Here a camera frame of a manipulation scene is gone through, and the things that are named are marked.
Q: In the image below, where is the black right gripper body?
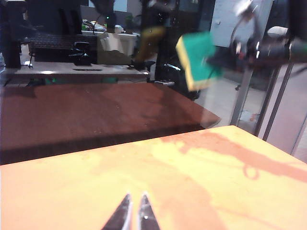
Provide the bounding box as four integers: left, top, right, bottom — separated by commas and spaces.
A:
229, 35, 291, 68

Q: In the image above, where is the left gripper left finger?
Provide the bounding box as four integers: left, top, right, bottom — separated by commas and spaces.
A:
102, 193, 133, 230

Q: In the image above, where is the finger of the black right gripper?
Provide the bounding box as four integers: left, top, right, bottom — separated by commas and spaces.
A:
205, 55, 224, 79

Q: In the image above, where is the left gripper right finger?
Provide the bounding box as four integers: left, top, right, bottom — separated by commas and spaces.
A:
136, 191, 161, 230

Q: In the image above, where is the green and yellow sponge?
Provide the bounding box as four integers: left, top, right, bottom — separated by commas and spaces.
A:
175, 31, 223, 92

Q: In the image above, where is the large glass window pane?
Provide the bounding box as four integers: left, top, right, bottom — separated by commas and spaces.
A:
0, 0, 307, 166

